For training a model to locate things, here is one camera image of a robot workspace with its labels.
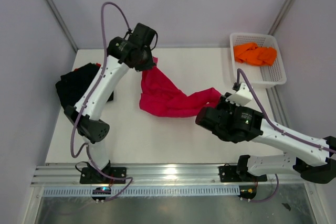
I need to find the magenta t shirt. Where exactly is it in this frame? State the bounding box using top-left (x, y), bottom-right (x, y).
top-left (139, 66), bottom-right (221, 118)

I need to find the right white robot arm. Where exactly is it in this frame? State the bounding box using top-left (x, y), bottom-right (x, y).
top-left (195, 93), bottom-right (335, 184)

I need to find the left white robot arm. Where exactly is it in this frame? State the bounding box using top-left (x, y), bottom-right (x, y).
top-left (64, 23), bottom-right (158, 183)

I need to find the orange t shirt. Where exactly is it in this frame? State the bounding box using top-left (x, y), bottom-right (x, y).
top-left (233, 42), bottom-right (277, 67)

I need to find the white perforated plastic basket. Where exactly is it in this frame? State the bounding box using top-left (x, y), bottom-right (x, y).
top-left (229, 33), bottom-right (287, 89)

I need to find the right black controller board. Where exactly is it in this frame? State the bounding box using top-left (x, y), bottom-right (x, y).
top-left (238, 186), bottom-right (257, 200)

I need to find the black controller board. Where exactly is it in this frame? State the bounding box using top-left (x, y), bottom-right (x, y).
top-left (238, 186), bottom-right (257, 200)
top-left (91, 186), bottom-right (111, 201)

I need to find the black folded t shirt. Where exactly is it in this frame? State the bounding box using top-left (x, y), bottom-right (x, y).
top-left (55, 71), bottom-right (98, 109)

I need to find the left black controller board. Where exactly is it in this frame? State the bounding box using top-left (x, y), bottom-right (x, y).
top-left (91, 186), bottom-right (111, 201)

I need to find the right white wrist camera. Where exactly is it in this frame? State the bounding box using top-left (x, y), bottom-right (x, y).
top-left (226, 82), bottom-right (253, 106)

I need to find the aluminium side rail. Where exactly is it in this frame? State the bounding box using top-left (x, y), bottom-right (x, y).
top-left (266, 87), bottom-right (291, 127)

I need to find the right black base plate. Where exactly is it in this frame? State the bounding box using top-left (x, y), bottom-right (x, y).
top-left (218, 164), bottom-right (268, 183)

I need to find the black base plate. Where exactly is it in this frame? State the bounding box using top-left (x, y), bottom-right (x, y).
top-left (218, 164), bottom-right (268, 183)
top-left (79, 166), bottom-right (127, 185)

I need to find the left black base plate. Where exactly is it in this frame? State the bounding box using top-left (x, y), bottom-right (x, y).
top-left (79, 166), bottom-right (127, 185)

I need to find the aluminium front rail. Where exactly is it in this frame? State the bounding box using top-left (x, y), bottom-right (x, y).
top-left (30, 163), bottom-right (317, 187)

